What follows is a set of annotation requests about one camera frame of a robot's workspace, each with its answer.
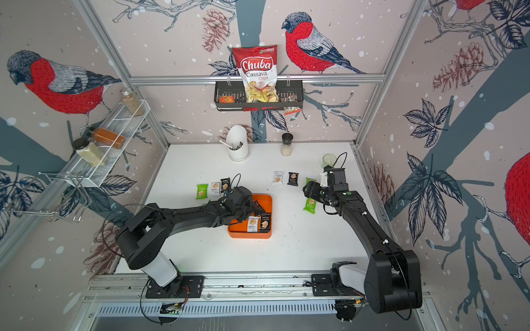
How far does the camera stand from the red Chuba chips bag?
812mm

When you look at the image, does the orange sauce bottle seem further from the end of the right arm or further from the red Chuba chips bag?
the end of the right arm

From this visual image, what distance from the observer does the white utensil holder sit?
3.53 feet

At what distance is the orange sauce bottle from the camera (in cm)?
73
